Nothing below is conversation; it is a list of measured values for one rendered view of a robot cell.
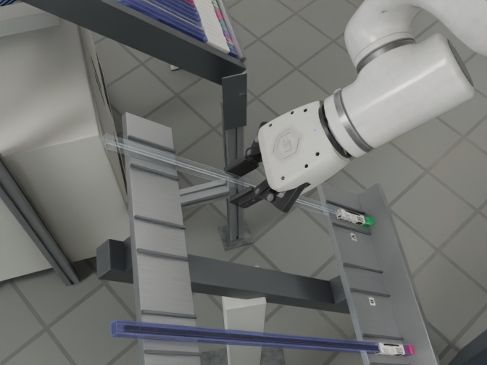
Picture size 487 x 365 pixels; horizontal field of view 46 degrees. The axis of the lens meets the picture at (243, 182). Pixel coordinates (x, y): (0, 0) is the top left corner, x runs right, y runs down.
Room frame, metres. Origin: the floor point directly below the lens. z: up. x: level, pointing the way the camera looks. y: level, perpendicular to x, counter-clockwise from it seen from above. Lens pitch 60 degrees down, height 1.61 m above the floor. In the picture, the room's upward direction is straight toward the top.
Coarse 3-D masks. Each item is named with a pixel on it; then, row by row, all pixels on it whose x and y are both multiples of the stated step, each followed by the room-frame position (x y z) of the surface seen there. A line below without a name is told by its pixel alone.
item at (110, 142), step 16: (112, 144) 0.37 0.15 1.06; (128, 144) 0.38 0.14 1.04; (160, 160) 0.38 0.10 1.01; (176, 160) 0.39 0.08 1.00; (208, 176) 0.39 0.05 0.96; (224, 176) 0.40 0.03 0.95; (240, 176) 0.41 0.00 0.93; (304, 208) 0.41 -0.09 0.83; (320, 208) 0.42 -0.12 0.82; (336, 208) 0.43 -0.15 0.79; (368, 224) 0.43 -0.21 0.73
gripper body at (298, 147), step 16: (288, 112) 0.46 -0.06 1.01; (304, 112) 0.45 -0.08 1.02; (320, 112) 0.43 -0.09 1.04; (272, 128) 0.44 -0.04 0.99; (288, 128) 0.43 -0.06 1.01; (304, 128) 0.42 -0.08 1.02; (320, 128) 0.42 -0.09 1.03; (272, 144) 0.42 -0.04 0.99; (288, 144) 0.41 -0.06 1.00; (304, 144) 0.40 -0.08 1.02; (320, 144) 0.39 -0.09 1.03; (336, 144) 0.39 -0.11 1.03; (272, 160) 0.40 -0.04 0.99; (288, 160) 0.39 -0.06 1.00; (304, 160) 0.38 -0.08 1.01; (320, 160) 0.38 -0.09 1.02; (336, 160) 0.38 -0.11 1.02; (272, 176) 0.38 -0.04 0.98; (288, 176) 0.37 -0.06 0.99; (304, 176) 0.37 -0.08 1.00; (320, 176) 0.37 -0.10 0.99; (304, 192) 0.37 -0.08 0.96
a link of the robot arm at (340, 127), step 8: (336, 96) 0.44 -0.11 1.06; (328, 104) 0.43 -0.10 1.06; (336, 104) 0.43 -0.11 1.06; (328, 112) 0.42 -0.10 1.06; (336, 112) 0.42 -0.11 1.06; (344, 112) 0.41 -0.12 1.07; (328, 120) 0.41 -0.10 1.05; (336, 120) 0.41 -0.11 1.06; (344, 120) 0.40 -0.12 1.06; (336, 128) 0.40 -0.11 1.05; (344, 128) 0.40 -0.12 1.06; (352, 128) 0.40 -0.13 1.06; (336, 136) 0.39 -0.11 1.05; (344, 136) 0.39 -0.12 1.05; (352, 136) 0.39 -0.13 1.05; (344, 144) 0.39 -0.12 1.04; (352, 144) 0.39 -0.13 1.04; (360, 144) 0.39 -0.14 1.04; (352, 152) 0.38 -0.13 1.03; (360, 152) 0.38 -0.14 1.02
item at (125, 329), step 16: (112, 336) 0.15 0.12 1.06; (128, 336) 0.15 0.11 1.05; (144, 336) 0.16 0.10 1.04; (160, 336) 0.16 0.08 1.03; (176, 336) 0.16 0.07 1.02; (192, 336) 0.17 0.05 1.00; (208, 336) 0.17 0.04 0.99; (224, 336) 0.18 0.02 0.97; (240, 336) 0.18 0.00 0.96; (256, 336) 0.18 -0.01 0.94; (272, 336) 0.19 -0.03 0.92; (288, 336) 0.19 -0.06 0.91; (304, 336) 0.20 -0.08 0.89; (352, 352) 0.20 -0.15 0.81; (368, 352) 0.20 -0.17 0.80
